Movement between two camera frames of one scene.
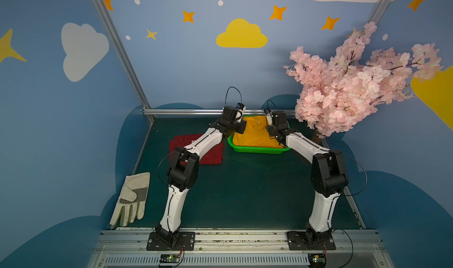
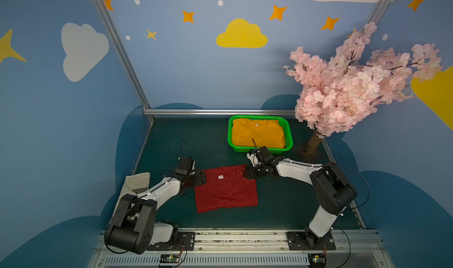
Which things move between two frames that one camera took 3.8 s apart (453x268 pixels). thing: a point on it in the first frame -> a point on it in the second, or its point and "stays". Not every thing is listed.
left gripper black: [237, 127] -> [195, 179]
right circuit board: [317, 260] stays
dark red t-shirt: [215, 157] -> [226, 187]
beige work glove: [134, 193] stays
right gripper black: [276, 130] -> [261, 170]
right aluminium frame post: [381, 5] stays
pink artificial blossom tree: [337, 94] stays
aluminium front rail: [240, 248] stays
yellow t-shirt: [256, 134] stays
